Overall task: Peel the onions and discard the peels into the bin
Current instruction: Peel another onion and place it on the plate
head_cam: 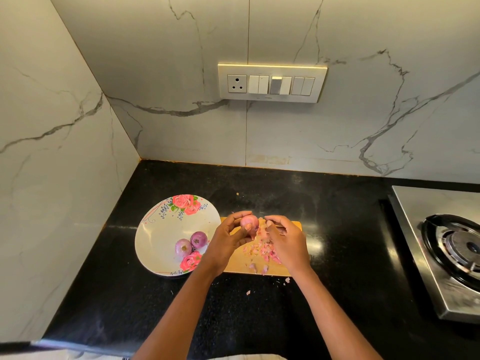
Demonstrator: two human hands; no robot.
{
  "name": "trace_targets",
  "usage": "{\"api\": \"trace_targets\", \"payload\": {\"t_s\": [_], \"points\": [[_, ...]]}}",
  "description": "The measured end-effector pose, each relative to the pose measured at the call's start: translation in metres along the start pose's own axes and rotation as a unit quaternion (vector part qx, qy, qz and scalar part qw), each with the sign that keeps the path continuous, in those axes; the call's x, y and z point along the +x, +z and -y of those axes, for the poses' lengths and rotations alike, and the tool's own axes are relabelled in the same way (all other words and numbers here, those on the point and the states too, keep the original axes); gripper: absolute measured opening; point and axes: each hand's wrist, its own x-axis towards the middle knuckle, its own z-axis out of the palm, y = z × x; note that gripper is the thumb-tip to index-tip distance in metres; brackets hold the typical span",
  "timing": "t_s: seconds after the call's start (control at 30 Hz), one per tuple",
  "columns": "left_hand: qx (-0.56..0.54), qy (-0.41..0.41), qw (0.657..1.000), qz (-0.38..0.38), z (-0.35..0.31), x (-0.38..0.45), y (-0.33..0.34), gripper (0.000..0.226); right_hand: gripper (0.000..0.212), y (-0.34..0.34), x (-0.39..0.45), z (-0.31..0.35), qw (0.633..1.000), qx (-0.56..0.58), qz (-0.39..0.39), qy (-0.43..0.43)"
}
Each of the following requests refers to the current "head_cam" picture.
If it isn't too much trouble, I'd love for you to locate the person's right hand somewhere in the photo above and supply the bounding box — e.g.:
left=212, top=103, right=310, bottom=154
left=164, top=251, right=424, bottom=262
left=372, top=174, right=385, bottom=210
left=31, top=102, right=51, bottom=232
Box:
left=262, top=214, right=313, bottom=279

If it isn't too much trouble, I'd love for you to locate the person's left hand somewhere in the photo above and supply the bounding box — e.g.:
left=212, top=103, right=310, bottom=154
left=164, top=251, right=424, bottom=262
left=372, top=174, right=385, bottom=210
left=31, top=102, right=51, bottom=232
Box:
left=199, top=210, right=256, bottom=279

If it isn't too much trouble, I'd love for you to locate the small pink onion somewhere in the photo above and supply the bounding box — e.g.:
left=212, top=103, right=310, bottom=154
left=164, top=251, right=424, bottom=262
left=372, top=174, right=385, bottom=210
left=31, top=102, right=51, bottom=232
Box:
left=240, top=214, right=260, bottom=234
left=174, top=238, right=193, bottom=258
left=190, top=230, right=209, bottom=250

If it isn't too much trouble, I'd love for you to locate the pile of onion peels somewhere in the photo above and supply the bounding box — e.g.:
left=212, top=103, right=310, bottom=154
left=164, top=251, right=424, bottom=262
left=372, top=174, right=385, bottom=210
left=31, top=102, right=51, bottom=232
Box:
left=243, top=224, right=292, bottom=297

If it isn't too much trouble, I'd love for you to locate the person's right forearm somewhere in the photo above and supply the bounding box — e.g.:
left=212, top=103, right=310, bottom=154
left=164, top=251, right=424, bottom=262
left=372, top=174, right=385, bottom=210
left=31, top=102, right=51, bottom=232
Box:
left=291, top=266, right=384, bottom=360

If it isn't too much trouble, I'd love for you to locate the person's left forearm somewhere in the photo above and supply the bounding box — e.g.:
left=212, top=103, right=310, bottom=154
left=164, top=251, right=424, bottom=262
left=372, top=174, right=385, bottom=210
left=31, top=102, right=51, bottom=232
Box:
left=132, top=266, right=225, bottom=360

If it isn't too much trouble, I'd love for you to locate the wooden cutting board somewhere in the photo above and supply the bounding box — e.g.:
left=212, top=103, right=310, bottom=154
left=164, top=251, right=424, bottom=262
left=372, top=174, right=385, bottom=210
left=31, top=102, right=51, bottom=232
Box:
left=223, top=219, right=304, bottom=278

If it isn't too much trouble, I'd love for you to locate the black stone countertop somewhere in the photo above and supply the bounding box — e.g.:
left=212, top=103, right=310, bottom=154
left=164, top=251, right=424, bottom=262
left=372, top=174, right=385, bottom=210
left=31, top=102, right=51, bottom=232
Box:
left=41, top=159, right=480, bottom=360

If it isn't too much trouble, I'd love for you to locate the white floral plate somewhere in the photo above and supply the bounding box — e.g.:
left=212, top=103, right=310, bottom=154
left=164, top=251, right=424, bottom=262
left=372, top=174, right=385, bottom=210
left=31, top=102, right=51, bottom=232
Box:
left=135, top=194, right=222, bottom=278

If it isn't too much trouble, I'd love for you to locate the beige striped garment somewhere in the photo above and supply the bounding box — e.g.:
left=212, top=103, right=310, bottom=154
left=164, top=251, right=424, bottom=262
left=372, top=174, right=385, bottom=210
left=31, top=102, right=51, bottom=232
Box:
left=206, top=353, right=288, bottom=360

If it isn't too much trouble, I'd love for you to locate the stainless steel gas stove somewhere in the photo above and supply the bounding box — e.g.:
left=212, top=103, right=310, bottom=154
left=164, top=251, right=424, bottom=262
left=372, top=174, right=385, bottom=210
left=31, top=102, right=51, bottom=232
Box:
left=387, top=185, right=480, bottom=324

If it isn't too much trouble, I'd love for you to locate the black stove burner grate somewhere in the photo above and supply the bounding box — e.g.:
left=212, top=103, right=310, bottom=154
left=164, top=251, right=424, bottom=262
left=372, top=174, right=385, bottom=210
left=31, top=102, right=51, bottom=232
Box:
left=420, top=213, right=480, bottom=291

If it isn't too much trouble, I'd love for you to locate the white wall switch panel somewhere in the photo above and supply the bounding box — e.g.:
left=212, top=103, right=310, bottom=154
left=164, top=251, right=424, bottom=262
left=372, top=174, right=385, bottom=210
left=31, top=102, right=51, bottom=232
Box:
left=217, top=62, right=329, bottom=104

